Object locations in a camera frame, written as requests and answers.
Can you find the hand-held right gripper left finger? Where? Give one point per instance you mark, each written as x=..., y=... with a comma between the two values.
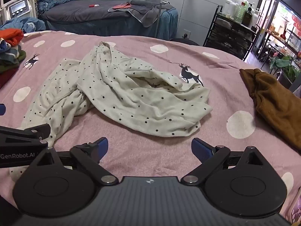
x=102, y=146

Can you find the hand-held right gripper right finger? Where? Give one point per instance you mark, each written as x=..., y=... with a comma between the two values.
x=199, y=149

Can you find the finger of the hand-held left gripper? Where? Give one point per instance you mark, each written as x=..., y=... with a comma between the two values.
x=1, y=109
x=42, y=129

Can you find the white black-dotted garment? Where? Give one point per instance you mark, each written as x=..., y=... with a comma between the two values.
x=141, y=101

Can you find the dark red garment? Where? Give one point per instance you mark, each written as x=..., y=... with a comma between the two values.
x=7, y=77

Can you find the pink spotted bedsheet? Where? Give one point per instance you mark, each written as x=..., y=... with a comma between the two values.
x=223, y=103

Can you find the green garment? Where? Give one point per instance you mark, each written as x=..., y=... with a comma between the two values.
x=20, y=57

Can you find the blue white striped garment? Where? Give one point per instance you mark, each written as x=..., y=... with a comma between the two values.
x=8, y=51

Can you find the orange garment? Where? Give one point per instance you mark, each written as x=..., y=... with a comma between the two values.
x=10, y=35

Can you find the blue crumpled cloth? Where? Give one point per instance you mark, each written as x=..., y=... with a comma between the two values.
x=18, y=24
x=53, y=1

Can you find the black round stool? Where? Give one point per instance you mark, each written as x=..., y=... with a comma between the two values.
x=185, y=41

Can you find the white machine with screen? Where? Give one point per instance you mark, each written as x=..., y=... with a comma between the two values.
x=16, y=0

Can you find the smartphone with pink case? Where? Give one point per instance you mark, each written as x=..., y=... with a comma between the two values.
x=295, y=209

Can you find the black trolley rack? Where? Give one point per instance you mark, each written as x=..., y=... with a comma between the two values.
x=230, y=37

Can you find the green potted plant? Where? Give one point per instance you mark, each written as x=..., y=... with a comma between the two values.
x=285, y=67

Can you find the metal shelf rack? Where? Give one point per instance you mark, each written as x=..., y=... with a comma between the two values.
x=279, y=44

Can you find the red cloth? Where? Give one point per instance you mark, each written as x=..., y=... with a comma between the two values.
x=122, y=5

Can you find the red vase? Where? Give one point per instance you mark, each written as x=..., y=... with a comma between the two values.
x=283, y=34

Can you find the grey towel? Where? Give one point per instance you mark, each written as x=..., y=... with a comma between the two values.
x=150, y=10

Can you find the group of bottles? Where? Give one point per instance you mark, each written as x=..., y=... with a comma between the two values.
x=239, y=10

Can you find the white wall socket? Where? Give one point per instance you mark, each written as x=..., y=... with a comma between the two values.
x=186, y=33

